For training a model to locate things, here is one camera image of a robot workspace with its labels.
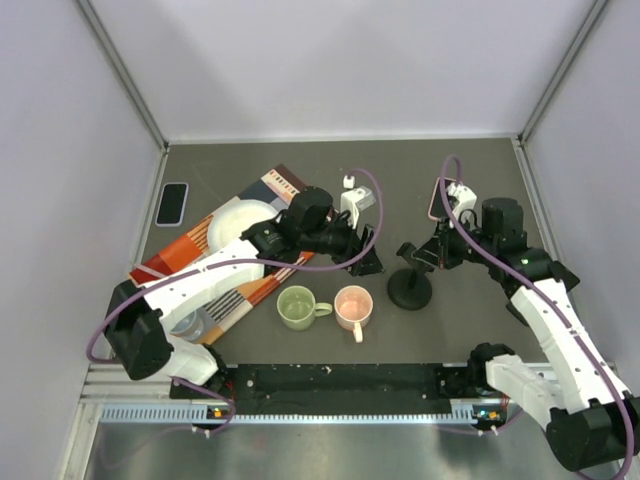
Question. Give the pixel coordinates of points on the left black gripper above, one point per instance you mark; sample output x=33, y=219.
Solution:
x=353, y=245

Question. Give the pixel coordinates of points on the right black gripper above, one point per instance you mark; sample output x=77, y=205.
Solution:
x=444, y=233

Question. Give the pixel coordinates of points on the pink case smartphone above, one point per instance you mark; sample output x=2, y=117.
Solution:
x=432, y=211

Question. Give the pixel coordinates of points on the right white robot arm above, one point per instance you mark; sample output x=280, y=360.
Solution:
x=588, y=415

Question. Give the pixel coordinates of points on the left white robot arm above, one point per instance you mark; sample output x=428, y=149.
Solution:
x=141, y=319

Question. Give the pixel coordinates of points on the black round-base phone stand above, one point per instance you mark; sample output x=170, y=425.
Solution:
x=409, y=289

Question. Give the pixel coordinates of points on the pink ceramic mug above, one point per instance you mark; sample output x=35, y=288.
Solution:
x=353, y=307

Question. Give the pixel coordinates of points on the green ceramic mug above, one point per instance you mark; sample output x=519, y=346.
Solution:
x=298, y=308

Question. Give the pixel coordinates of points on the white plate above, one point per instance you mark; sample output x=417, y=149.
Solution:
x=231, y=220

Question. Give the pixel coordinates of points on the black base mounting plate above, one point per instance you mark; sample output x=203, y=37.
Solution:
x=345, y=387

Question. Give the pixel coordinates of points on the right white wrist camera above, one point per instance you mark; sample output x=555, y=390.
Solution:
x=460, y=199

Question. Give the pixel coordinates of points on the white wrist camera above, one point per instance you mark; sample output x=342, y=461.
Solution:
x=460, y=199
x=354, y=200

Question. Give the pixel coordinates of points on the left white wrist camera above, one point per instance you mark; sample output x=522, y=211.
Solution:
x=354, y=200

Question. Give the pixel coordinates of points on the grey slotted cable duct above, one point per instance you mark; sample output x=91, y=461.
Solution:
x=210, y=412

